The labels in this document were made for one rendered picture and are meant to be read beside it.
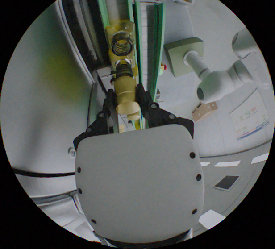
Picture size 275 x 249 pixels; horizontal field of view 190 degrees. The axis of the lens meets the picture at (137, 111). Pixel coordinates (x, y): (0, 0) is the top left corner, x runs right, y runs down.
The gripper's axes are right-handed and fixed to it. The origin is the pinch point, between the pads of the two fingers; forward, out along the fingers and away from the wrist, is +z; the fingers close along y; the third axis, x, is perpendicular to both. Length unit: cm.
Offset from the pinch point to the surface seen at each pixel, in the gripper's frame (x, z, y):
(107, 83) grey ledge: -15.3, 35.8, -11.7
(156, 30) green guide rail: 10.6, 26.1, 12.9
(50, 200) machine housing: -0.7, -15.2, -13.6
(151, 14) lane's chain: 17.9, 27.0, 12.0
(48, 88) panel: 5.3, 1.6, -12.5
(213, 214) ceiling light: -106, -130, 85
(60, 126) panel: -0.8, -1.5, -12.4
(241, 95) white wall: -86, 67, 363
